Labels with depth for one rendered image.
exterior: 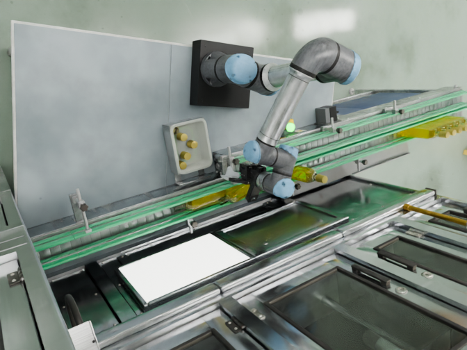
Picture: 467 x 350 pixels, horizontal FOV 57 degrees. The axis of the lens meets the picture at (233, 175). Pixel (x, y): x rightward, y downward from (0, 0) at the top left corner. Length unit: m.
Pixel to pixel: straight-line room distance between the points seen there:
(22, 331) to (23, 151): 1.05
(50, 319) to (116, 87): 1.21
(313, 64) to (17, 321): 1.08
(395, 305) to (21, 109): 1.44
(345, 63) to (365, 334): 0.84
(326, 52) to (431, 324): 0.86
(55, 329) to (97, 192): 1.15
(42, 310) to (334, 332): 0.77
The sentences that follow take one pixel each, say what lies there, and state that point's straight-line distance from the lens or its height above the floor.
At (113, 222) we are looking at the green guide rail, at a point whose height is 0.95.
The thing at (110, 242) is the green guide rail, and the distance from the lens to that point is 1.74.
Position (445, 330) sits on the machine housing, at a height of 1.94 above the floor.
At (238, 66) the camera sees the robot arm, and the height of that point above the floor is 1.05.
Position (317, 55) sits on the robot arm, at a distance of 1.45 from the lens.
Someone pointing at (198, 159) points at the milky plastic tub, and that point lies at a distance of 1.99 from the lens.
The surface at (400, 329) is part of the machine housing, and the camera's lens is 1.31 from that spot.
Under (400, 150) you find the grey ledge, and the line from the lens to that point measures 2.74.
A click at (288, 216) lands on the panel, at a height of 1.11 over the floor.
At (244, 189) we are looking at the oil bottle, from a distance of 1.90.
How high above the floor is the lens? 2.53
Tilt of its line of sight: 57 degrees down
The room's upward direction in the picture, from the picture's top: 108 degrees clockwise
